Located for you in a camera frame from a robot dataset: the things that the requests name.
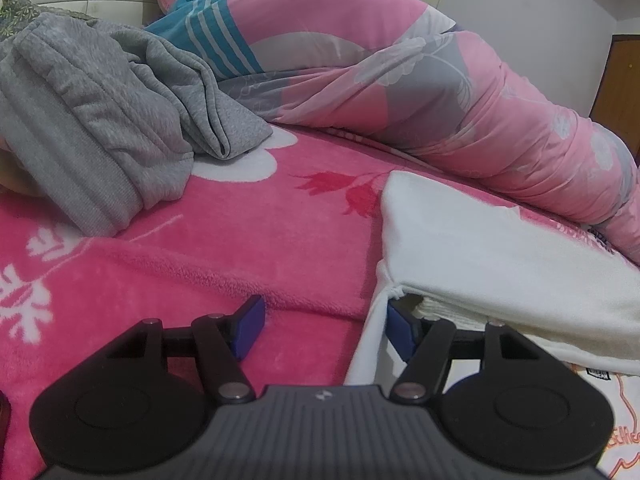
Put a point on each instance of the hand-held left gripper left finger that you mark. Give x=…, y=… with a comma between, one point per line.
x=250, y=322

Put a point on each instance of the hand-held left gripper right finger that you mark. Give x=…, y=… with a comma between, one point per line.
x=400, y=332

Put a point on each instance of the white sweatshirt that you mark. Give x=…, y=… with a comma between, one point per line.
x=475, y=240

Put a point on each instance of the pink floral blanket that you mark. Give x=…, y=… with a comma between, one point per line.
x=200, y=260

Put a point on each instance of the pink floral duvet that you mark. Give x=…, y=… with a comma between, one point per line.
x=400, y=85

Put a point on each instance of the grey garment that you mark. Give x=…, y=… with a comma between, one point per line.
x=100, y=110

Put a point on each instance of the blue patterned pillow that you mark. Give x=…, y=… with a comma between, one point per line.
x=215, y=35

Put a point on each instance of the wooden door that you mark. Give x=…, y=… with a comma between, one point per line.
x=620, y=85

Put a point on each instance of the green floral pillow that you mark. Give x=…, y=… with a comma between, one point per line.
x=20, y=12

